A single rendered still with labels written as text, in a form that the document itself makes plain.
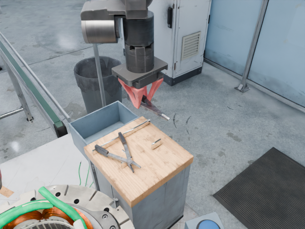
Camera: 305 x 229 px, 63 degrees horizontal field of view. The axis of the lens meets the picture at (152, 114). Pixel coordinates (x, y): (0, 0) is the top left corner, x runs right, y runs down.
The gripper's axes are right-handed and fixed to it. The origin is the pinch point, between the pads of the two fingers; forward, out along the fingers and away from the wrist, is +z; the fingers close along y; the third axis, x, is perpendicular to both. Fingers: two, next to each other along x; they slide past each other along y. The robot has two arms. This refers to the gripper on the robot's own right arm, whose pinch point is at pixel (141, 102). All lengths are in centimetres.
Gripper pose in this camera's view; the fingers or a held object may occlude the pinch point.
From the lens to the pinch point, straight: 57.1
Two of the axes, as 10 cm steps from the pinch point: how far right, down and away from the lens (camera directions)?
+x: 6.5, 4.8, -5.8
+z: 0.1, 7.7, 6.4
